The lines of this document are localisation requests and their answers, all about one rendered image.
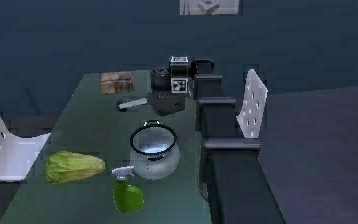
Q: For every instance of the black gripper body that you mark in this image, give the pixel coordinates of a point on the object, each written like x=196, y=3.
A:
x=163, y=90

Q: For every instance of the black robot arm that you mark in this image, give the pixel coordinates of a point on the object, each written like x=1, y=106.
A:
x=227, y=160

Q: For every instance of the silver round pot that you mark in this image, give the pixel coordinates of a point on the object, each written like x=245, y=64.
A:
x=153, y=156

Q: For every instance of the brown bread loaf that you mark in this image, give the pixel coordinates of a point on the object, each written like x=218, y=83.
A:
x=117, y=82

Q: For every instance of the dark green table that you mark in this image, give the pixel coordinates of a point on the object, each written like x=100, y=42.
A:
x=97, y=133

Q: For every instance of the white perforated chair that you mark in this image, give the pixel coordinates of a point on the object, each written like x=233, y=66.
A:
x=253, y=106
x=7, y=153

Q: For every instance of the green spray bottle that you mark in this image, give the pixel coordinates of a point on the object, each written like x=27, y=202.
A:
x=127, y=196

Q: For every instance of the green lettuce head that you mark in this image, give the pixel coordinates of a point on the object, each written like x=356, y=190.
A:
x=73, y=166

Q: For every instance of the framed wall picture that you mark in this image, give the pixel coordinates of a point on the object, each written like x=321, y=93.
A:
x=209, y=6

